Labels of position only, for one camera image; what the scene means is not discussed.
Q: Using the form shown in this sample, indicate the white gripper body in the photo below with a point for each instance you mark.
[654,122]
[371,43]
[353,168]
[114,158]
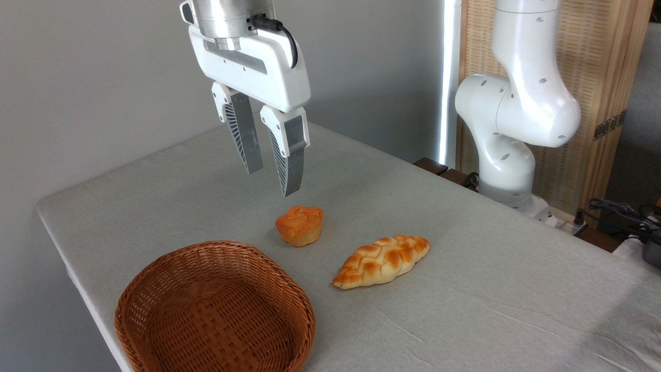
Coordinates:
[268,77]

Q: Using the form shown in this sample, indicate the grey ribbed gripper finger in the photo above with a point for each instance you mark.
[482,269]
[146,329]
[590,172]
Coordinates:
[289,155]
[245,139]

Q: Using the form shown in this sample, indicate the small orange muffin bread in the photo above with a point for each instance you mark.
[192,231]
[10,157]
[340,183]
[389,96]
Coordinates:
[299,225]

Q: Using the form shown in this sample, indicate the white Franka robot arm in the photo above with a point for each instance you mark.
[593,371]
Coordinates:
[526,98]

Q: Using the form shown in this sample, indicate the braided golden bread loaf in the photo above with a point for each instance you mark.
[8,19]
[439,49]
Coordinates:
[382,261]

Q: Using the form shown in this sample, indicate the brown woven wicker basket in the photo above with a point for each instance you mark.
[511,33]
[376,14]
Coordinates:
[211,310]

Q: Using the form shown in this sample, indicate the dark brown wooden block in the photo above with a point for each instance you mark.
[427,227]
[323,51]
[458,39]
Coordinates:
[431,166]
[457,177]

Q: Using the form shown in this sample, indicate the grey tablecloth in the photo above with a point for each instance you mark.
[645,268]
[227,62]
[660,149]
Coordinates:
[465,289]

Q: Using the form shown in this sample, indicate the white power strip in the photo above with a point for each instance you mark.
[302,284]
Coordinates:
[565,223]

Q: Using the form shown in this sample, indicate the wooden folding screen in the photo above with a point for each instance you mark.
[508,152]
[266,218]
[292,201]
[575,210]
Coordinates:
[594,62]

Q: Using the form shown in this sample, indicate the black metal screen hinge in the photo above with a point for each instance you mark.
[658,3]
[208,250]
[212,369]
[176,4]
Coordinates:
[609,125]

